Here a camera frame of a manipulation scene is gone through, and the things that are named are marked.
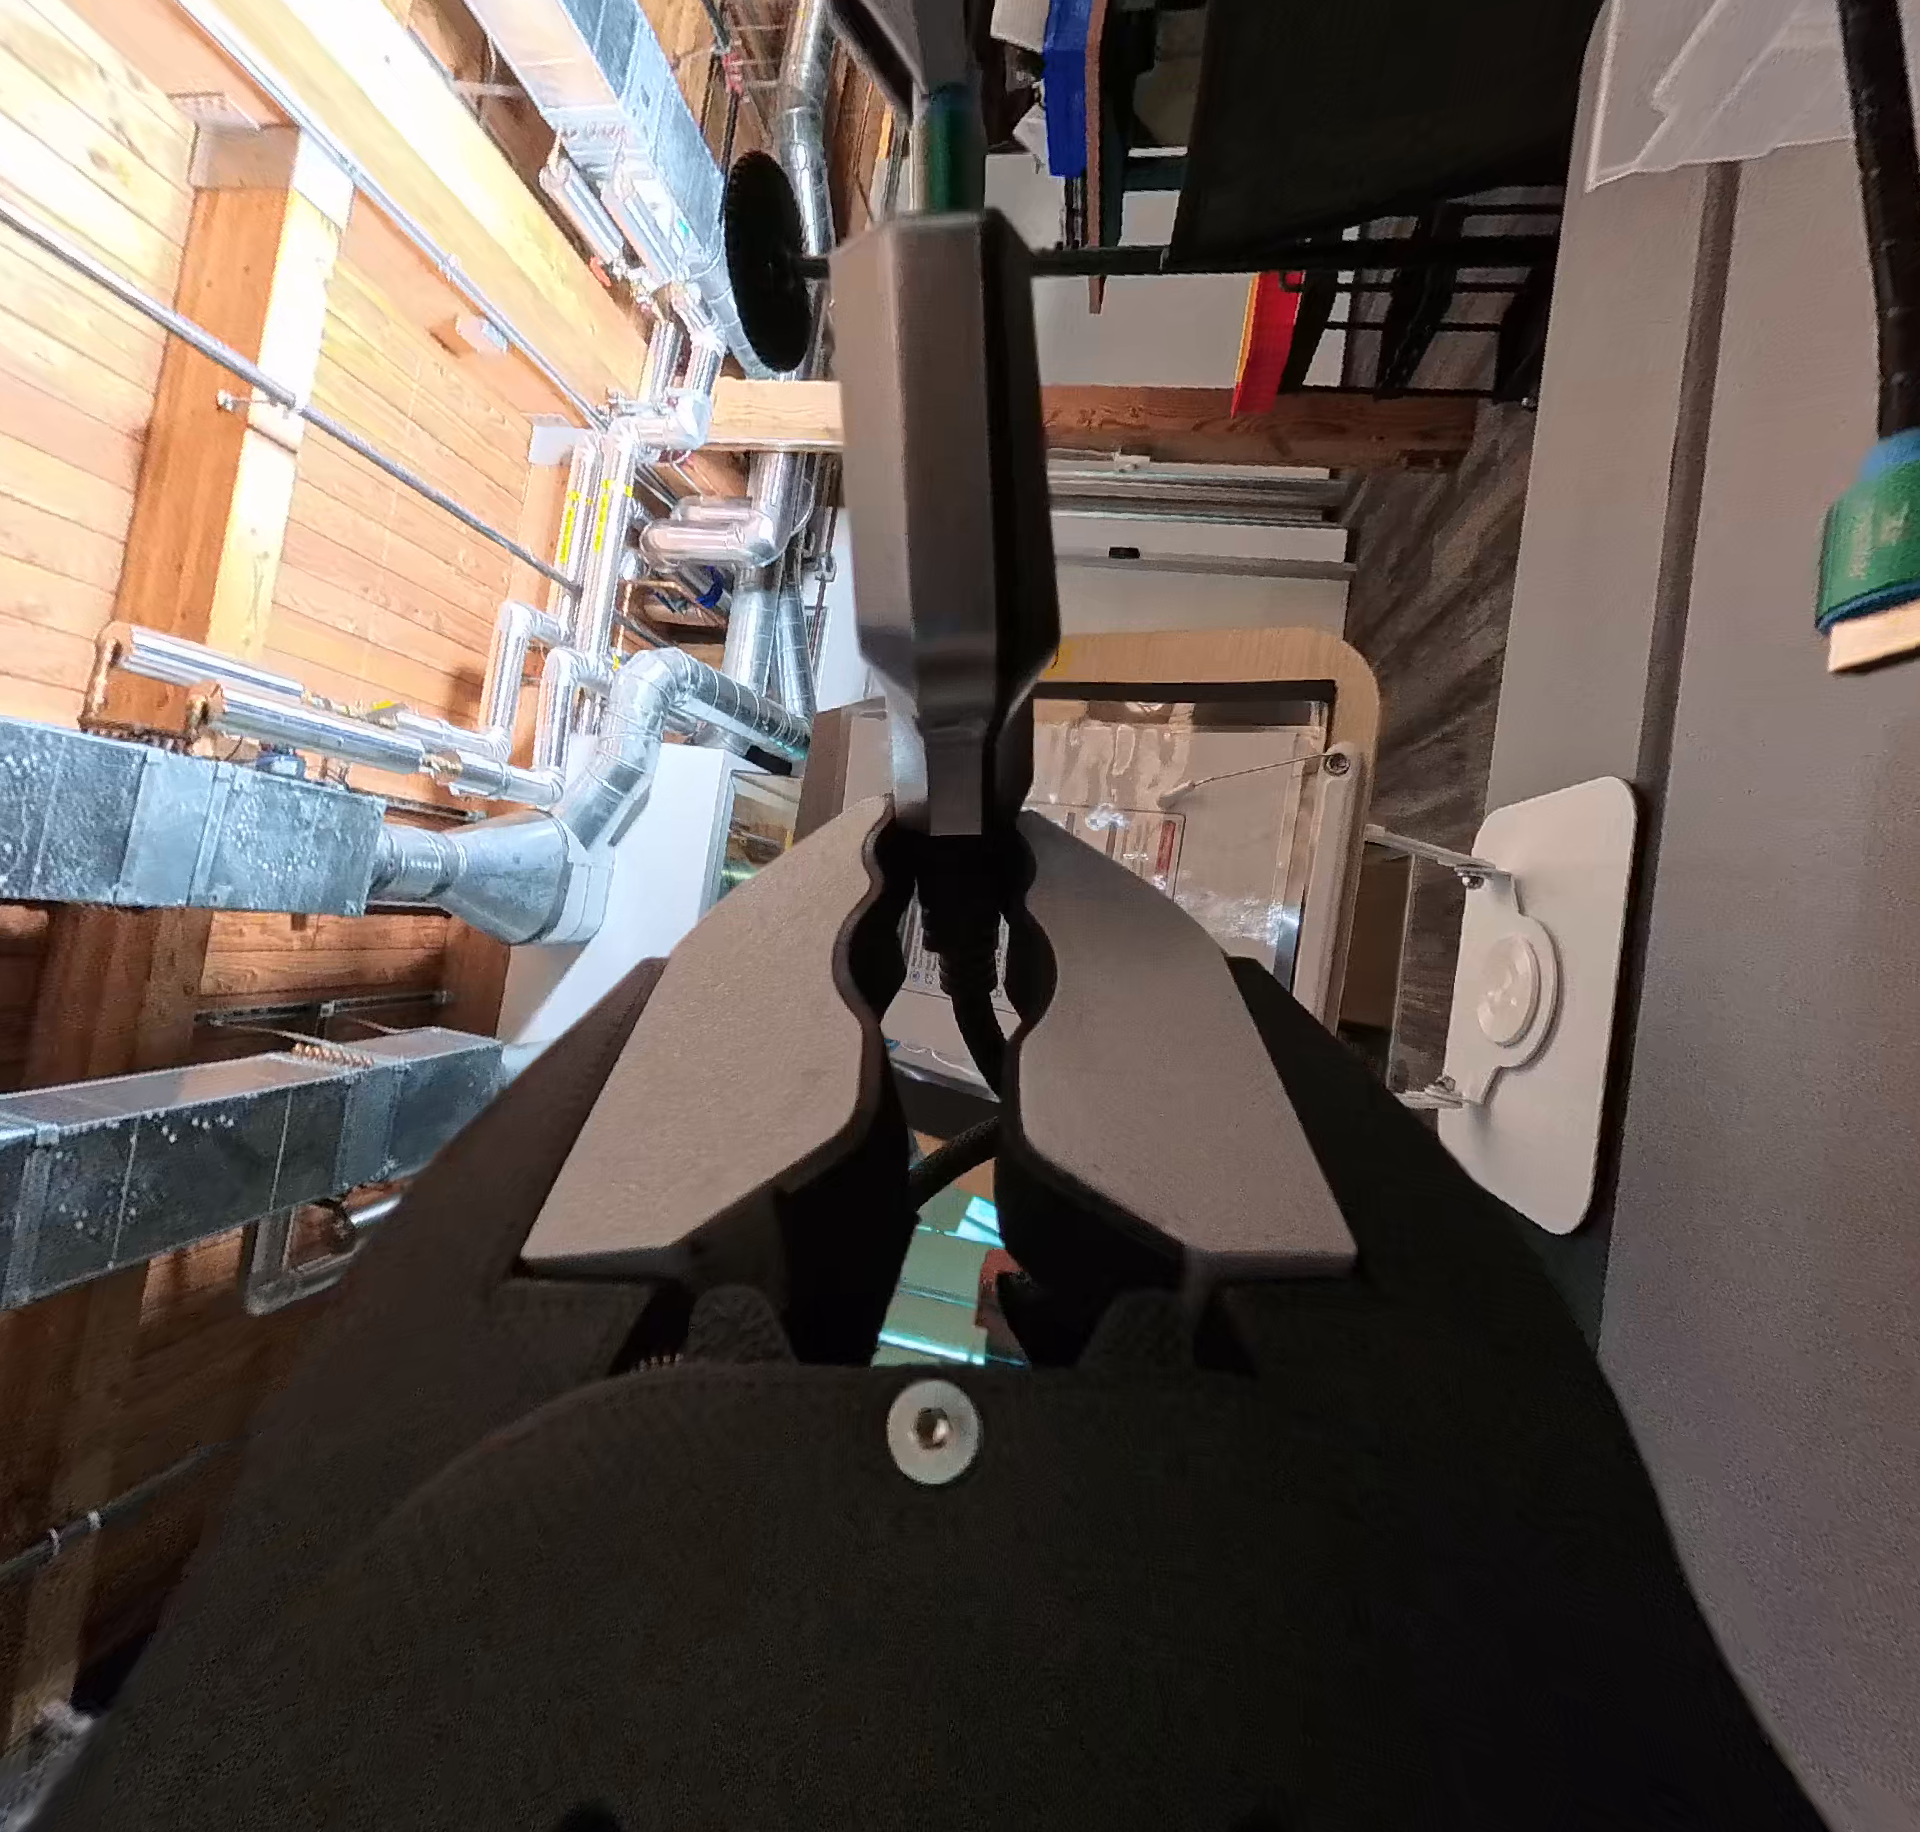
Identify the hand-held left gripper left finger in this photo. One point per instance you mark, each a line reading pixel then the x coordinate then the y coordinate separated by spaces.
pixel 720 1098

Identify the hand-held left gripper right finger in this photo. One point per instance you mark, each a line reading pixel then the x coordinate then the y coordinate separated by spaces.
pixel 1185 1098

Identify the silver hdmi switch box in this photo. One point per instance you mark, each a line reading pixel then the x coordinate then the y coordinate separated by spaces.
pixel 937 483

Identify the clear plastic storage bin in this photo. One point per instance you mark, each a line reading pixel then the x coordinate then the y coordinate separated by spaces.
pixel 1726 32

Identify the blue storage bin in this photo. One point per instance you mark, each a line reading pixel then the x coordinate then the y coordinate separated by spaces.
pixel 1068 61

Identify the acrylic sign holder printed sheet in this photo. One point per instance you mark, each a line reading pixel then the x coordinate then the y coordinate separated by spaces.
pixel 1200 813

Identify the black round disc on pole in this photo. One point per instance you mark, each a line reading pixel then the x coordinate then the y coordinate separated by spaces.
pixel 766 271

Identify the red storage bin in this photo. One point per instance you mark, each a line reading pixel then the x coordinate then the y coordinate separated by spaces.
pixel 1268 347

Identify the cluster of silver round pipes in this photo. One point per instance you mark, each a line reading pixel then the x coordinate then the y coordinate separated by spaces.
pixel 674 528

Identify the thin metal conduit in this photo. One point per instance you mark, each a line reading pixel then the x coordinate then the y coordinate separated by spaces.
pixel 299 415

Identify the silver spiral round duct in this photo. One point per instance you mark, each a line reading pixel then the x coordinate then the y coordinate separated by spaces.
pixel 807 91

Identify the long silver ceiling duct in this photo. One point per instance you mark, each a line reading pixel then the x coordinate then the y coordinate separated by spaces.
pixel 601 46

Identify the silver rectangular air duct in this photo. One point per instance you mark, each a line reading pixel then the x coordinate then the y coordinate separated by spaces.
pixel 224 1157

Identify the wooden support post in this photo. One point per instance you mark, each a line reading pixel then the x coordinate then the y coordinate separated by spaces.
pixel 1275 429

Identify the silver rectangular duct with funnel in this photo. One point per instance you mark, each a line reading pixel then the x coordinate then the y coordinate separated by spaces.
pixel 151 813

